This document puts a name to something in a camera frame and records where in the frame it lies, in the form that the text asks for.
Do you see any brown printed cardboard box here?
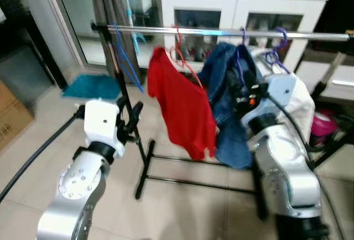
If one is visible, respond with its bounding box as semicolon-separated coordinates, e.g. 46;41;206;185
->
0;81;35;152

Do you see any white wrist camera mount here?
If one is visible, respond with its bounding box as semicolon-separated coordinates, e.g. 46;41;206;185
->
83;99;126;148
243;74;298;126

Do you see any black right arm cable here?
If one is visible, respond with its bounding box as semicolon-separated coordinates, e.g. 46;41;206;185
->
259;90;332;240

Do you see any cream white jacket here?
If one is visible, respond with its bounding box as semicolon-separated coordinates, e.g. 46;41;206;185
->
249;46;316;147

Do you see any blue denim garment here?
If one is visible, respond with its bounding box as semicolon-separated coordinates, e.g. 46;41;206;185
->
198;42;261;170

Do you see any glass sliding door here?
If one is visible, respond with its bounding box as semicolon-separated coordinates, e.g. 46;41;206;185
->
14;0;166;69

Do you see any white cabinet with glass doors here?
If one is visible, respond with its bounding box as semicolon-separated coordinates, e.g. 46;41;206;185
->
160;0;330;72

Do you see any teal floor mat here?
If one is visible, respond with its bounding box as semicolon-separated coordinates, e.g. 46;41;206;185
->
61;74;121;100

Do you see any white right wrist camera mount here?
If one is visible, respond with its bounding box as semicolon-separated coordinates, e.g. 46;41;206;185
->
243;74;298;126

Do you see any low white drawer unit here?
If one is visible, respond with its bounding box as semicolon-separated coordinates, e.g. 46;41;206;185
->
296;60;354;102

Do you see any pink plastic appliance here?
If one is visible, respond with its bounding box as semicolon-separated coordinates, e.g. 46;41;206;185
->
310;110;338;147

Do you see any grey curtain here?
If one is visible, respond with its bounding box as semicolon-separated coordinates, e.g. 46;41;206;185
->
91;0;131;80

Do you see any red t-shirt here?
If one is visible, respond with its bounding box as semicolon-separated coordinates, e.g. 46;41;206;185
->
147;46;217;160

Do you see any blue wire hanger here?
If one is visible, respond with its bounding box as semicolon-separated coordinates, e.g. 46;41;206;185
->
111;24;145;94

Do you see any black cabinet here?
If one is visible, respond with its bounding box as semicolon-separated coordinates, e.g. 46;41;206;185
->
0;0;53;94

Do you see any black television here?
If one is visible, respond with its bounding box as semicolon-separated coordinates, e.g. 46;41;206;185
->
310;0;354;58

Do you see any red wire hanger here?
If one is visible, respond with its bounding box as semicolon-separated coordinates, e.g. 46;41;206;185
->
166;25;204;88

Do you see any black clothes rack silver rail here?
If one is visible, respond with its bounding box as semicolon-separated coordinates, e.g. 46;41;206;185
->
90;22;354;221

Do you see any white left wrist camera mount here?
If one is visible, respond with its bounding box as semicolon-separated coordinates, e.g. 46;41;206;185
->
83;99;126;148

